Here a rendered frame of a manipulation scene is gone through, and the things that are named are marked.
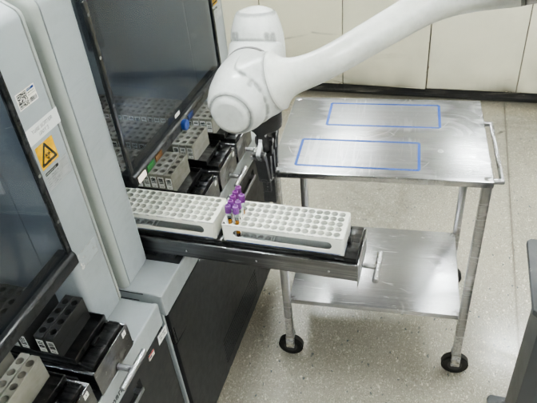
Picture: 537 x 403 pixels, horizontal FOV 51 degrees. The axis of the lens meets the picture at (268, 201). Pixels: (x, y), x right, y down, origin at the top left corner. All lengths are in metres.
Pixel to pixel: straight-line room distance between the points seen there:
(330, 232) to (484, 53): 2.42
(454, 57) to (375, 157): 2.01
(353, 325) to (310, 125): 0.84
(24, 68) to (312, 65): 0.49
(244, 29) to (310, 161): 0.64
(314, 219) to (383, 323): 0.99
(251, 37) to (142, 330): 0.69
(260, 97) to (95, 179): 0.47
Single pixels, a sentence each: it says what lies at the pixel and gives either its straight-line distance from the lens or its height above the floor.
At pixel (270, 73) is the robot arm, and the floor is 1.32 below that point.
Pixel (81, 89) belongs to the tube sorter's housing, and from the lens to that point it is 1.20.
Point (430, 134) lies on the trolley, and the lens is 1.75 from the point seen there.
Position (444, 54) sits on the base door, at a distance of 3.58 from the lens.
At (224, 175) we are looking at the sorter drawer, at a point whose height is 0.77.
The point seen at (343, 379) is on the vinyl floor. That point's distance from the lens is 2.10.
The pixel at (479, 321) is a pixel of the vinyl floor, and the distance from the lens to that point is 2.33.
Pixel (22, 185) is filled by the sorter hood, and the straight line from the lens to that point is 1.06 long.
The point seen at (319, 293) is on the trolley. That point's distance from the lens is 1.98.
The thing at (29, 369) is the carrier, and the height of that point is 0.88.
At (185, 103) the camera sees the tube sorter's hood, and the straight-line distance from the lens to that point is 1.59.
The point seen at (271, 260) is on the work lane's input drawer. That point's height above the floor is 0.79.
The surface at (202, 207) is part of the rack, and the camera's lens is 1.43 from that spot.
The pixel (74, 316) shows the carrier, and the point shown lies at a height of 0.87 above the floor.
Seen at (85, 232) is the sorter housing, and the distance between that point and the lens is 1.25.
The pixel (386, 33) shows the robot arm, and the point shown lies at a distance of 1.00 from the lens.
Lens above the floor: 1.72
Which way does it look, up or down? 37 degrees down
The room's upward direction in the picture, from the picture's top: 6 degrees counter-clockwise
